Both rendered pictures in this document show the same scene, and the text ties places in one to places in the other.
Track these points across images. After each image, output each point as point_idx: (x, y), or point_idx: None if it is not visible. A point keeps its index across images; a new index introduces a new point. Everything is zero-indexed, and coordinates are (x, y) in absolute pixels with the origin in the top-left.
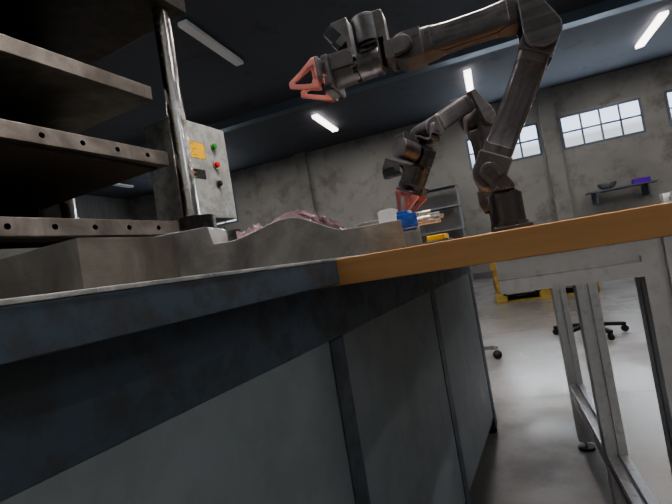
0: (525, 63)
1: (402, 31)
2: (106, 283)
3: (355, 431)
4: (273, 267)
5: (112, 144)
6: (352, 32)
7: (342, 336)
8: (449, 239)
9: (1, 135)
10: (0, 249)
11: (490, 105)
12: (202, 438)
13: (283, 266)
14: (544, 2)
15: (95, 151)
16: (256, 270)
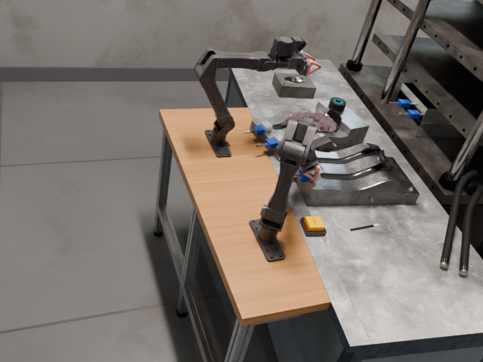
0: None
1: (261, 51)
2: (273, 84)
3: None
4: (241, 90)
5: (474, 64)
6: (294, 44)
7: None
8: (302, 222)
9: (435, 41)
10: (407, 87)
11: (281, 141)
12: (241, 107)
13: (241, 93)
14: (200, 57)
15: (463, 64)
16: (239, 87)
